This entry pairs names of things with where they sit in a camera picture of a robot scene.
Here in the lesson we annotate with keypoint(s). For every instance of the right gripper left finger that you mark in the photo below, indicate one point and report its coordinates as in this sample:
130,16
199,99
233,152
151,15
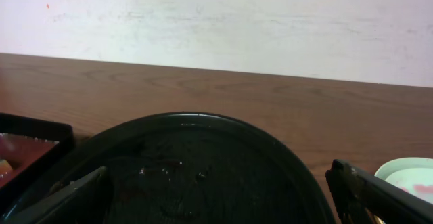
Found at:
84,201

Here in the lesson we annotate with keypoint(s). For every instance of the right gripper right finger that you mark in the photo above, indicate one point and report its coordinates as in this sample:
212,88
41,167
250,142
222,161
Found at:
357,195

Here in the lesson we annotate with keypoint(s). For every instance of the light blue plate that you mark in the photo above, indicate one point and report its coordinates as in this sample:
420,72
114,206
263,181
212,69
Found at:
412,175

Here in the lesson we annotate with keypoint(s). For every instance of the green scouring sponge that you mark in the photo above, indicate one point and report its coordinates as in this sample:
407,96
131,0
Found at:
5,168

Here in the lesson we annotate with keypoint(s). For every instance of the black rectangular water tray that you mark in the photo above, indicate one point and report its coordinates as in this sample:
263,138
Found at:
31,146

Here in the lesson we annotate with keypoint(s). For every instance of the black round serving tray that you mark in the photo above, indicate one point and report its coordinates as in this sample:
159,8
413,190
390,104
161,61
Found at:
190,168

